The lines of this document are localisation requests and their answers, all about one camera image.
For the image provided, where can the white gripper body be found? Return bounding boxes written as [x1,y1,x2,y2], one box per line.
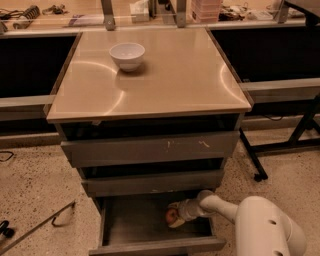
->
[178,199,203,221]

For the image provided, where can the red apple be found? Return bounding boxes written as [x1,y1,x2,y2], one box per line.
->
[165,208,178,225]

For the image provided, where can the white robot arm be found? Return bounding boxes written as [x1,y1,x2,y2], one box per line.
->
[165,190,307,256]

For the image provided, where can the middle grey drawer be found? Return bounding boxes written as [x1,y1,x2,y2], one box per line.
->
[82,169,224,197]

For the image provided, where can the bottom grey open drawer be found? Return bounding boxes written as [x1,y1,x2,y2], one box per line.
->
[89,191,226,256]

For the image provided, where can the top grey drawer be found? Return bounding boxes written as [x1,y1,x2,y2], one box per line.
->
[61,131,239,168]

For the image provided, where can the grey drawer cabinet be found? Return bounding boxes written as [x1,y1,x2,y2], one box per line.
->
[45,27,253,256]

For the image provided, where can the metal rod with hook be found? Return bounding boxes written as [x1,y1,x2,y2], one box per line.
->
[0,200,76,256]

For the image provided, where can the white ceramic bowl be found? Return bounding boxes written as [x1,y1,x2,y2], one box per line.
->
[109,43,145,72]

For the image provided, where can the black object on floor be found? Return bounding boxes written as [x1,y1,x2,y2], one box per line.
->
[0,220,15,238]

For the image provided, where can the pink stacked containers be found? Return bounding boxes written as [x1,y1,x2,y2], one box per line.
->
[191,0,222,23]

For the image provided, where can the white tissue box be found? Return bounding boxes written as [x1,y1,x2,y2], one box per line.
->
[130,0,149,23]

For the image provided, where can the purple white flat packet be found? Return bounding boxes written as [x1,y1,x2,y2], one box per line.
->
[68,13,105,28]

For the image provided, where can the keys bundle on bench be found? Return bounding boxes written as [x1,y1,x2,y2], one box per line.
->
[42,4,68,15]

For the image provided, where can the black coiled tool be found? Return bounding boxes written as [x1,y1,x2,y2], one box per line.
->
[13,5,40,29]

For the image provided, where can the black table leg frame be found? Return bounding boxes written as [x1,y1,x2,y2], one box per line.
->
[239,95,320,182]

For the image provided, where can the black cable on floor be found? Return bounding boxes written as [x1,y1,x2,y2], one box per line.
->
[0,150,15,163]

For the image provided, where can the left metal post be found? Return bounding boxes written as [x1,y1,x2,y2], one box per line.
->
[101,0,115,31]

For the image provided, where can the metal post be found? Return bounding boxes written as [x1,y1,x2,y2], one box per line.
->
[101,0,115,31]
[175,0,186,28]

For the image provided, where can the cluttered cables on bench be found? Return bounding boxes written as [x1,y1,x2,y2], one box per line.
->
[219,2,251,22]

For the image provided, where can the right metal post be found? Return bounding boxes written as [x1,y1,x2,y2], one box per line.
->
[175,0,186,28]

